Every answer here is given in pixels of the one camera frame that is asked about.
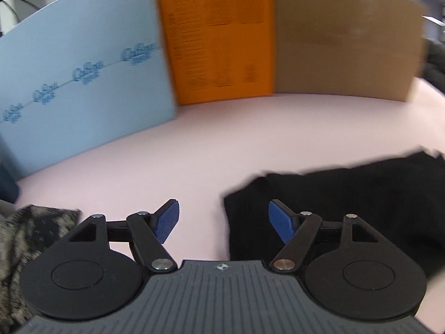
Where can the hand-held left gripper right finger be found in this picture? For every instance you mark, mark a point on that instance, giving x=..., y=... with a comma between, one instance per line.
x=281, y=221

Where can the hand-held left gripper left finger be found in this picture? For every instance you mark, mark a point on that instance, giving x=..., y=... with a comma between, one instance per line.
x=167, y=220

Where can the black knit vest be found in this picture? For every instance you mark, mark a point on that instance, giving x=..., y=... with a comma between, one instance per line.
x=365, y=201

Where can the patterned lace cloth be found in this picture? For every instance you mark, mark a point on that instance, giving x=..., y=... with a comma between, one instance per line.
x=24, y=240

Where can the light blue cardboard box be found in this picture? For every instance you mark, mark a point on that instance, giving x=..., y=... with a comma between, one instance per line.
x=80, y=87

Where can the dark blue box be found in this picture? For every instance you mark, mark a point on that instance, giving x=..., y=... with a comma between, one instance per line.
x=7, y=184

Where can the orange printed box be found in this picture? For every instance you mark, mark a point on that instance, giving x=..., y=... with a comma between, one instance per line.
x=215, y=38

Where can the brown cardboard box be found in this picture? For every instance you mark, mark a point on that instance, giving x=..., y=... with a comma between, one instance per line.
x=347, y=41

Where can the black office chair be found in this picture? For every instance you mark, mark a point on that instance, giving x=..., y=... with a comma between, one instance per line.
x=434, y=66

